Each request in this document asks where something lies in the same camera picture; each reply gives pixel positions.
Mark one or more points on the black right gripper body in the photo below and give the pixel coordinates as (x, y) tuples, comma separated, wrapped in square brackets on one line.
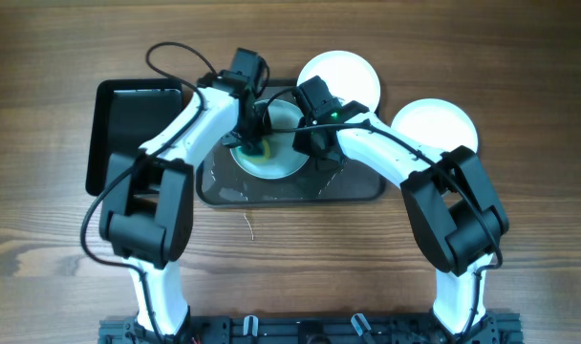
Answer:
[(308, 142)]

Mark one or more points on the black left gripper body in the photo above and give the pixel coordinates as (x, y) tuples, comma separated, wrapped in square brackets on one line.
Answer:
[(250, 127)]

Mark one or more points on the green yellow sponge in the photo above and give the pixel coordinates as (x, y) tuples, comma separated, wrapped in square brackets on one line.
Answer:
[(257, 151)]

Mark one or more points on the white plate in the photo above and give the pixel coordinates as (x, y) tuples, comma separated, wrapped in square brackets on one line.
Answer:
[(349, 77), (279, 160), (437, 123)]

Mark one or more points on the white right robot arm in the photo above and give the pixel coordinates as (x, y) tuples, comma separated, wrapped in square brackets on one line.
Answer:
[(455, 214)]

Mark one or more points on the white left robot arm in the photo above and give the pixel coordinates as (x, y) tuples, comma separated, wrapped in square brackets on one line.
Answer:
[(146, 204)]

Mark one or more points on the grey serving tray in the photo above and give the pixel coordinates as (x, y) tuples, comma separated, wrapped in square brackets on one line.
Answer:
[(221, 182)]

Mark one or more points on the black water tray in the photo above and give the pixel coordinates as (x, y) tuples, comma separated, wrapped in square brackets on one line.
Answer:
[(128, 112)]

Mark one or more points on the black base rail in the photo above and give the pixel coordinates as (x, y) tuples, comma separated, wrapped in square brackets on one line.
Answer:
[(494, 327)]

